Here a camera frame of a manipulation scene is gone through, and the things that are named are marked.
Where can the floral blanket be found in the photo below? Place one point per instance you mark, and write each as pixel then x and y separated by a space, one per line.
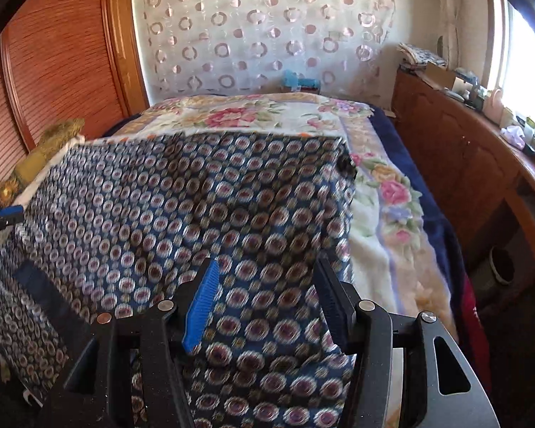
pixel 232 113

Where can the teal box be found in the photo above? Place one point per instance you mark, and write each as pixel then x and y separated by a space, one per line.
pixel 298 82

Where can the gold patterned pillow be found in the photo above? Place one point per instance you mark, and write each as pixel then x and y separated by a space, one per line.
pixel 49 151

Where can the window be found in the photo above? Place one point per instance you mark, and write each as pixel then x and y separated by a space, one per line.
pixel 517 76

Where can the cardboard box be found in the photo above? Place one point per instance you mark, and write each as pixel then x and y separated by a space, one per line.
pixel 437 76

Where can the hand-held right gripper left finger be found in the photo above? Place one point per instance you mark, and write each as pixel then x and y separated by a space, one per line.
pixel 200 307

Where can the wooden cabinet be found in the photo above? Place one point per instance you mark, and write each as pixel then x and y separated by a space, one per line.
pixel 450 142

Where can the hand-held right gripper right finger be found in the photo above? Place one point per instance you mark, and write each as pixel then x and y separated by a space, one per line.
pixel 332 307

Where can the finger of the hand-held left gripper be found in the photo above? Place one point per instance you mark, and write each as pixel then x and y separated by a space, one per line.
pixel 9 213

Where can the wooden louvered wardrobe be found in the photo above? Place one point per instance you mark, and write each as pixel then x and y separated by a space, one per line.
pixel 49 53

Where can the red cloth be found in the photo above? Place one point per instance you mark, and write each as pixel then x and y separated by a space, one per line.
pixel 475 321

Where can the white bowl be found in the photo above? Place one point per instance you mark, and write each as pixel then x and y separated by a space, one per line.
pixel 501 265

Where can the stack of folded cloths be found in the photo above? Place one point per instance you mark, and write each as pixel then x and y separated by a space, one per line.
pixel 419 55

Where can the navy patterned satin shirt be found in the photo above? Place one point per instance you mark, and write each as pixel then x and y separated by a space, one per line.
pixel 160 196

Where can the sheer circle-patterned curtain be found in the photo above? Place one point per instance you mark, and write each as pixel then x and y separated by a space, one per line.
pixel 249 31

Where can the navy bed sheet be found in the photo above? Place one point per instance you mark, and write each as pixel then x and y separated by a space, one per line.
pixel 428 196

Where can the white window curtain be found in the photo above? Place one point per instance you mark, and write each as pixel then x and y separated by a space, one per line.
pixel 454 9

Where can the white plastic bag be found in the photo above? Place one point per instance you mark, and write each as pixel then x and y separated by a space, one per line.
pixel 513 136

